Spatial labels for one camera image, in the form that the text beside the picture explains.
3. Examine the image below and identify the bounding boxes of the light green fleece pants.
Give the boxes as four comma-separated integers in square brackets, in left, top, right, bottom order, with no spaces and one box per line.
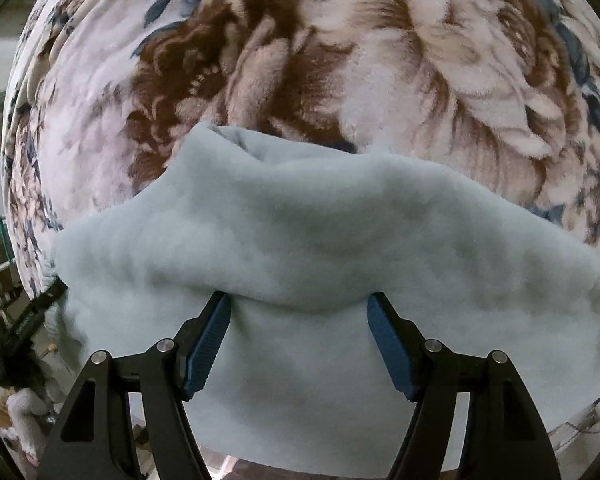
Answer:
[50,124,600,478]

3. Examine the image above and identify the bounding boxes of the floral bed blanket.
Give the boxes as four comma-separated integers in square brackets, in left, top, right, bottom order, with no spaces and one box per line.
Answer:
[2,0,600,296]

